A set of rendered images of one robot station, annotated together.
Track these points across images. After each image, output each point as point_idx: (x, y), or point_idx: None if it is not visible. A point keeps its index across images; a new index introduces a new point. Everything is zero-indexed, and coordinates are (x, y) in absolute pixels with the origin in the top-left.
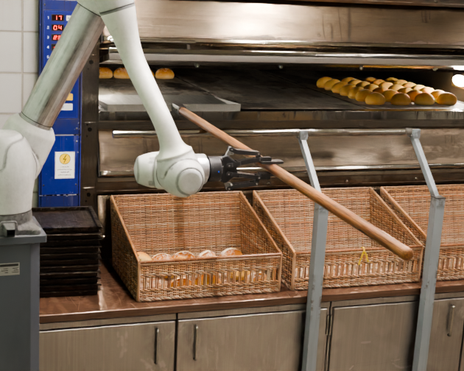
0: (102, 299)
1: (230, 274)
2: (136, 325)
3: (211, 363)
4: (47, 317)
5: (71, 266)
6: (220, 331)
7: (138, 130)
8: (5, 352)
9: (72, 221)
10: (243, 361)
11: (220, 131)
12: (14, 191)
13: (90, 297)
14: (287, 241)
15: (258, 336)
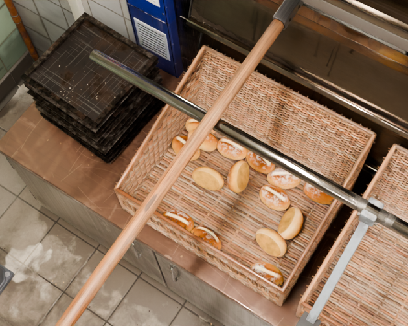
0: (104, 174)
1: (256, 239)
2: (114, 226)
3: (195, 291)
4: (30, 171)
5: (77, 132)
6: (199, 285)
7: (121, 70)
8: None
9: (96, 85)
10: (227, 312)
11: (165, 177)
12: None
13: (100, 162)
14: (315, 277)
15: (241, 314)
